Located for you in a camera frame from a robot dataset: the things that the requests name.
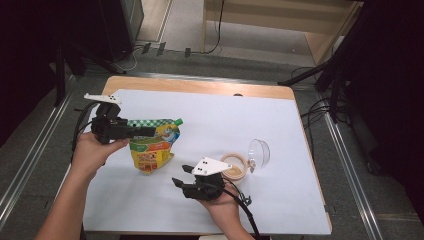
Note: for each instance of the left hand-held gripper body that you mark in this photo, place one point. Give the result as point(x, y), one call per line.
point(110, 128)

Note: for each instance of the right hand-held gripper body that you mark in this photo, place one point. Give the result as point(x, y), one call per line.
point(206, 188)

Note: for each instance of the yellow spouted seasoning pouch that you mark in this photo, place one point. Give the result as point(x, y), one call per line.
point(153, 156)

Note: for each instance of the clear dome jar lid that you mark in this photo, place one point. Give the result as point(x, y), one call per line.
point(260, 153)

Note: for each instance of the person's right hand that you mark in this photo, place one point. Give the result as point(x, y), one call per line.
point(226, 210)

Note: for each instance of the person's left hand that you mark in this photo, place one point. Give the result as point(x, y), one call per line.
point(90, 155)

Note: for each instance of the white paper sheet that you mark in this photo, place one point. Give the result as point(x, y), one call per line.
point(233, 120)

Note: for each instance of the black floor tape strip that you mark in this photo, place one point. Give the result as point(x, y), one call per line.
point(161, 48)
point(187, 52)
point(146, 48)

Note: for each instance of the dark cabinet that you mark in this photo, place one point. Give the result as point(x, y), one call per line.
point(133, 20)

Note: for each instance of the black curtain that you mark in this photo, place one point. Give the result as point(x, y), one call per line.
point(393, 83)
point(26, 50)

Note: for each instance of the black metal stand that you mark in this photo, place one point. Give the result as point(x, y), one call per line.
point(300, 76)

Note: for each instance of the light wooden shelf unit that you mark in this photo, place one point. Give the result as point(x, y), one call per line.
point(266, 16)

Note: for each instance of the metal floor rail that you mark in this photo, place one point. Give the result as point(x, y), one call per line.
point(33, 150)
point(350, 180)
point(200, 78)

